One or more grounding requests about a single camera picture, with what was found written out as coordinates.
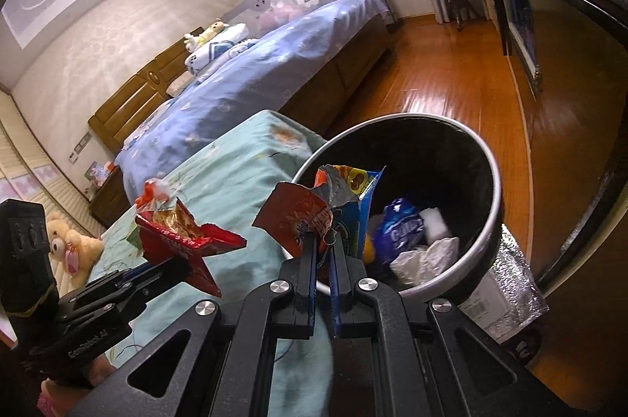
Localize person's left hand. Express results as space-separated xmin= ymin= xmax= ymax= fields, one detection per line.
xmin=39 ymin=355 xmax=119 ymax=417

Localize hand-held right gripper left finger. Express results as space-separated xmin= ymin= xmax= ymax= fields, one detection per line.
xmin=66 ymin=233 xmax=319 ymax=417

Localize wooden nightstand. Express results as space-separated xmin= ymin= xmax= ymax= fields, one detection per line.
xmin=88 ymin=164 xmax=131 ymax=229

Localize white foam fruit net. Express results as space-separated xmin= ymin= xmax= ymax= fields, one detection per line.
xmin=390 ymin=237 xmax=461 ymax=287

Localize blue and white printed pillow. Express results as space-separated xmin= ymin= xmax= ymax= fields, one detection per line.
xmin=185 ymin=23 xmax=261 ymax=81

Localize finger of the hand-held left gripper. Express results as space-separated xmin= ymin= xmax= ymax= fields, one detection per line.
xmin=115 ymin=256 xmax=192 ymax=300

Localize green floral bedsheet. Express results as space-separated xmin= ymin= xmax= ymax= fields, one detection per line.
xmin=91 ymin=109 xmax=339 ymax=417

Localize silver foil bag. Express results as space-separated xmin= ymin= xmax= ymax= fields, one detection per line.
xmin=458 ymin=225 xmax=550 ymax=344

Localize black trash bin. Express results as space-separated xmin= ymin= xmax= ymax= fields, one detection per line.
xmin=289 ymin=114 xmax=504 ymax=307

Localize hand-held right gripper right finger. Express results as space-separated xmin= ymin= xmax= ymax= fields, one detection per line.
xmin=329 ymin=243 xmax=555 ymax=417

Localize blue bed with pillows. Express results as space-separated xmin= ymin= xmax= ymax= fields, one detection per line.
xmin=115 ymin=0 xmax=393 ymax=202

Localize yellow plush toy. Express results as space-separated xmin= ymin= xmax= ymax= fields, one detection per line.
xmin=184 ymin=19 xmax=229 ymax=52

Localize wooden headboard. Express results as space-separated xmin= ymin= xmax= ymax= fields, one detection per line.
xmin=88 ymin=27 xmax=204 ymax=153

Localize red snack packet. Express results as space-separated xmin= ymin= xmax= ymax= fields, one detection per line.
xmin=133 ymin=178 xmax=247 ymax=298

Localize beige teddy bear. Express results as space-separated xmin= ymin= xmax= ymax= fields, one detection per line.
xmin=46 ymin=210 xmax=105 ymax=295

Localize wooden bed frame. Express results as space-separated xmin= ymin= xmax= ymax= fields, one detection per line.
xmin=279 ymin=12 xmax=398 ymax=138

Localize orange and blue snack bag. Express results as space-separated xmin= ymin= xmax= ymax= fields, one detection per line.
xmin=252 ymin=164 xmax=386 ymax=268

